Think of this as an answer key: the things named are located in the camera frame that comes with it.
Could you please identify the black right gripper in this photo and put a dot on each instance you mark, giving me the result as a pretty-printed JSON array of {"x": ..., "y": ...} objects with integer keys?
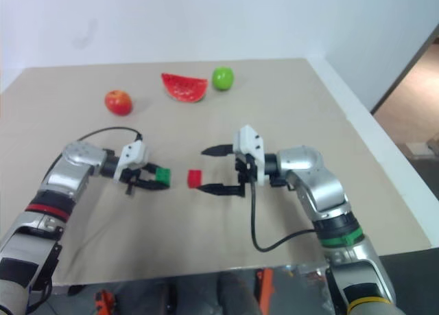
[{"x": 245, "y": 171}]

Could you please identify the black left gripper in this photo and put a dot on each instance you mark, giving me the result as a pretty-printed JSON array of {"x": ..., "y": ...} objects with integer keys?
[{"x": 132, "y": 177}]

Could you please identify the green cube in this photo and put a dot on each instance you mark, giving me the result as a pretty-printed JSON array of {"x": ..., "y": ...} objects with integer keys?
[{"x": 163, "y": 177}]

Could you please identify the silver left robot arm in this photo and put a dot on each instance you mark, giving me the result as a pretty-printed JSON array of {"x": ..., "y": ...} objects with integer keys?
[{"x": 65, "y": 177}]

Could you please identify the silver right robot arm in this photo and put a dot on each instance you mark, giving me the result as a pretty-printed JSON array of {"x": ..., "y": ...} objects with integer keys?
[{"x": 319, "y": 184}]

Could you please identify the red cube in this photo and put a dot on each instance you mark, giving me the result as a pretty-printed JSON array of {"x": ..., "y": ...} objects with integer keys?
[{"x": 194, "y": 178}]

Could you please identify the red apple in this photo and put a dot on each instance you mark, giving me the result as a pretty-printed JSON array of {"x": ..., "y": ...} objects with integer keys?
[{"x": 118, "y": 103}]

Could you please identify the red watermelon slice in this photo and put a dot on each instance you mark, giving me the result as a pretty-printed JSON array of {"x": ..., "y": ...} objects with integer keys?
[{"x": 183, "y": 88}]

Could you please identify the green apple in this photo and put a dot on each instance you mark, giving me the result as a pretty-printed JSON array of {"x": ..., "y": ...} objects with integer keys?
[{"x": 223, "y": 78}]

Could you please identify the tall orange bar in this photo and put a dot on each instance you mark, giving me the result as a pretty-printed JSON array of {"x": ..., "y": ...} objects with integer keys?
[{"x": 265, "y": 291}]

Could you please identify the small orange black object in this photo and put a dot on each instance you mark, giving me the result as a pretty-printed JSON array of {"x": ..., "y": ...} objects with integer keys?
[{"x": 106, "y": 303}]

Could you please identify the pale clutter on floor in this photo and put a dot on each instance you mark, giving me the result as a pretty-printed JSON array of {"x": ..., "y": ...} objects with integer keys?
[{"x": 423, "y": 146}]

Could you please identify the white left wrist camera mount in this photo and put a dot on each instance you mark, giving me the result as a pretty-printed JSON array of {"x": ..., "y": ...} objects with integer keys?
[{"x": 132, "y": 155}]

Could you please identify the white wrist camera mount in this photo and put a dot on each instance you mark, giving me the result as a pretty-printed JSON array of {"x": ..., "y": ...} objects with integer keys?
[
  {"x": 248, "y": 140},
  {"x": 132, "y": 155}
]

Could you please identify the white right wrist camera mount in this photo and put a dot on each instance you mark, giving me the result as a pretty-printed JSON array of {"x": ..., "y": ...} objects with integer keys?
[{"x": 248, "y": 140}]

